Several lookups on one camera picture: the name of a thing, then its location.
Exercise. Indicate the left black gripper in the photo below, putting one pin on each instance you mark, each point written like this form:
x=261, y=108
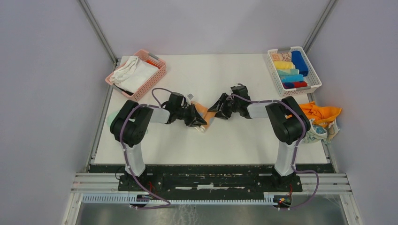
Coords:
x=195, y=120

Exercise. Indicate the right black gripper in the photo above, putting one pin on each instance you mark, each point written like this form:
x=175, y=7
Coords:
x=223, y=113

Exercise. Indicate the orange polka dot towel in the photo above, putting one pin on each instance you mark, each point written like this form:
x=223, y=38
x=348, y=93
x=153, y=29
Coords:
x=205, y=114

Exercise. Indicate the bright orange towel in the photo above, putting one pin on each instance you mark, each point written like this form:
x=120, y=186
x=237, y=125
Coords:
x=321, y=115

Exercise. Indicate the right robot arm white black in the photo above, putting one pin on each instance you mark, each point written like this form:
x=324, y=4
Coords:
x=287, y=120

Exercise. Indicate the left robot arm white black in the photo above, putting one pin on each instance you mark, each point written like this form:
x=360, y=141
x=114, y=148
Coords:
x=130, y=125

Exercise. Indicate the red item in basket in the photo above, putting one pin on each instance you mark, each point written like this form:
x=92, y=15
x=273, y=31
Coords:
x=152, y=63

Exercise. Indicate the red blue rolled towel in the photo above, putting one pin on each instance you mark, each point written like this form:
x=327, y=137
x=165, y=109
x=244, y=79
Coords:
x=294, y=85

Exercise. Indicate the white cloth in basket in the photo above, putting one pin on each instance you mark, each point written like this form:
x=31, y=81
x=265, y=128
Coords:
x=133, y=74

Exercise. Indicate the yellow rolled towel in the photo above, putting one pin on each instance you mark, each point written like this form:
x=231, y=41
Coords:
x=279, y=65

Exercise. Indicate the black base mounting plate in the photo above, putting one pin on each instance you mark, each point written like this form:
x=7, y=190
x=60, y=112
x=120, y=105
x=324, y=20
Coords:
x=203, y=182

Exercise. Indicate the light blue rolled towel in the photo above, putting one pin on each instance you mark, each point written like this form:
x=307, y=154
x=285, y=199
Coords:
x=291, y=78

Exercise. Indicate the teal rolled towel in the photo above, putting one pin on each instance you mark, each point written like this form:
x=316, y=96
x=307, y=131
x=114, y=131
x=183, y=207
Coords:
x=287, y=72

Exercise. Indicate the mint green folded towel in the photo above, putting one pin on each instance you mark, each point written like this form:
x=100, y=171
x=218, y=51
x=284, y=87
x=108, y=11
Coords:
x=110, y=118

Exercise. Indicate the beige printed rolled towel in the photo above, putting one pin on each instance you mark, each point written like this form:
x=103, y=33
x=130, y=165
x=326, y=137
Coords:
x=286, y=56

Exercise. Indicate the dark blue rolled towel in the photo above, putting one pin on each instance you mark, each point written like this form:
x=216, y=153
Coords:
x=299, y=62

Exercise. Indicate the white plastic basket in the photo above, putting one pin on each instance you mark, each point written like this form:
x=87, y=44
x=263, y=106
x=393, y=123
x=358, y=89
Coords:
x=311, y=79

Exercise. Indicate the patterned white blue towel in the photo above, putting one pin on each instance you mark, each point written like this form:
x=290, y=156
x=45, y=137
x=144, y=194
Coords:
x=318, y=133

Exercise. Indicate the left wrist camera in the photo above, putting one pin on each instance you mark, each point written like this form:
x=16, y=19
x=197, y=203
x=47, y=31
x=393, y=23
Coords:
x=189, y=98

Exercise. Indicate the white slotted cable duct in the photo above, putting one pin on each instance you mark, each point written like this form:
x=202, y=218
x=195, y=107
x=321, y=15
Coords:
x=144, y=199

